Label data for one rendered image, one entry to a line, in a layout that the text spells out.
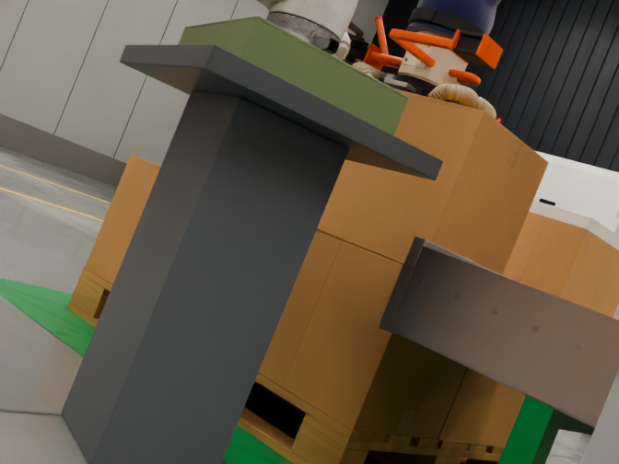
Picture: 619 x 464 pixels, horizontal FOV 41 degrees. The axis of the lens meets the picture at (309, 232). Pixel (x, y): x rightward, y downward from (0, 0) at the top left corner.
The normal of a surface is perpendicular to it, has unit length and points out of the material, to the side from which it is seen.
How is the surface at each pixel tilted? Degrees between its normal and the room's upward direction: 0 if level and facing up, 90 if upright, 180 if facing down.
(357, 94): 90
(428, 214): 90
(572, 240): 90
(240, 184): 90
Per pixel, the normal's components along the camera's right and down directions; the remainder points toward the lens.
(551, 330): -0.61, -0.25
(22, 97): 0.71, 0.29
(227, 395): 0.47, 0.19
